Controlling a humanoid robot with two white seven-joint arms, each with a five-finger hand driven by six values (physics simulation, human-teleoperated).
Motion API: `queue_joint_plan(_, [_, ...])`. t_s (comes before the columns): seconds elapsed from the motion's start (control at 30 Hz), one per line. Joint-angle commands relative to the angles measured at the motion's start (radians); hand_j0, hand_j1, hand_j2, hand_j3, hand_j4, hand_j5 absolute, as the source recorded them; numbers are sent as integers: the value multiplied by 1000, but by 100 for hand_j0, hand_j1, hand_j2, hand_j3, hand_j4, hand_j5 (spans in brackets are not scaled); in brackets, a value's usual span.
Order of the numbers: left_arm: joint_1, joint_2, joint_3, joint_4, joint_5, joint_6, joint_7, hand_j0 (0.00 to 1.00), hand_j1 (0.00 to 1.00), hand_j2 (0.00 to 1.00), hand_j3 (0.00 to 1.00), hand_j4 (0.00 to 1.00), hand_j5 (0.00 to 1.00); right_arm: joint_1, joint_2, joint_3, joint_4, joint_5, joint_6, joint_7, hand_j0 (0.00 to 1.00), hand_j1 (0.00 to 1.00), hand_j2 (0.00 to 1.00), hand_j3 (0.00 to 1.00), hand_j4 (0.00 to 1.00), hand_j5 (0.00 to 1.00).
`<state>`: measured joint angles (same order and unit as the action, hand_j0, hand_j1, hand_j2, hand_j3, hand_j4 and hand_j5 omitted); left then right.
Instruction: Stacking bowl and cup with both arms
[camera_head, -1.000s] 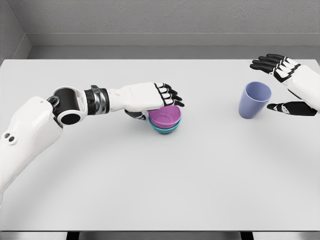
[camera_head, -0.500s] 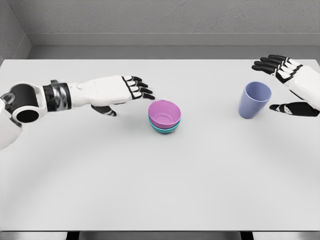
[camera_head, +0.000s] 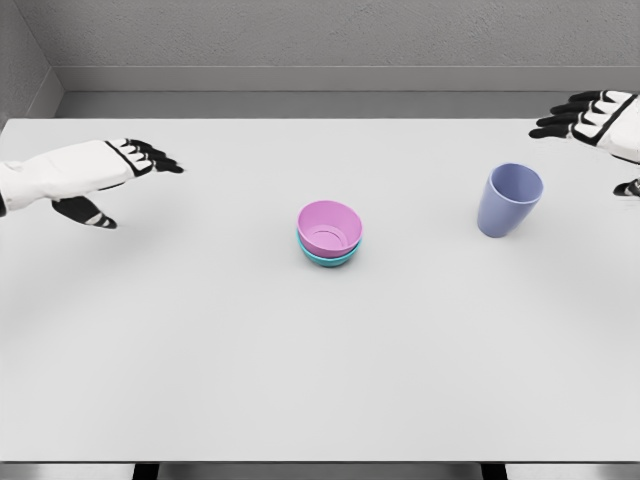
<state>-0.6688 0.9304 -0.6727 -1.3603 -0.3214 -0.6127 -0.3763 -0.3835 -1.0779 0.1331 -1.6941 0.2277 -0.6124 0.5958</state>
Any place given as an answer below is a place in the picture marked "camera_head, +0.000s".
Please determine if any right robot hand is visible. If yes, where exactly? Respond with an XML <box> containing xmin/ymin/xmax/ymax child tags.
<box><xmin>528</xmin><ymin>89</ymin><xmax>640</xmax><ymax>198</ymax></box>

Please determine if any teal bowl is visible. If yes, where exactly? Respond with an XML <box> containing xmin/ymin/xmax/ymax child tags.
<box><xmin>296</xmin><ymin>230</ymin><xmax>362</xmax><ymax>269</ymax></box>

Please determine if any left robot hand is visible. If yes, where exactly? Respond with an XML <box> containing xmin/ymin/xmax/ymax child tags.
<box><xmin>28</xmin><ymin>138</ymin><xmax>185</xmax><ymax>230</ymax></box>

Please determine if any pink bowl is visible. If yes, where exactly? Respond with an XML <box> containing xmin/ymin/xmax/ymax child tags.
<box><xmin>296</xmin><ymin>200</ymin><xmax>363</xmax><ymax>259</ymax></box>

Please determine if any lavender blue cup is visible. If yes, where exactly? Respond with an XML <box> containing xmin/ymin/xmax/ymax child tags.
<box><xmin>476</xmin><ymin>162</ymin><xmax>545</xmax><ymax>240</ymax></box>

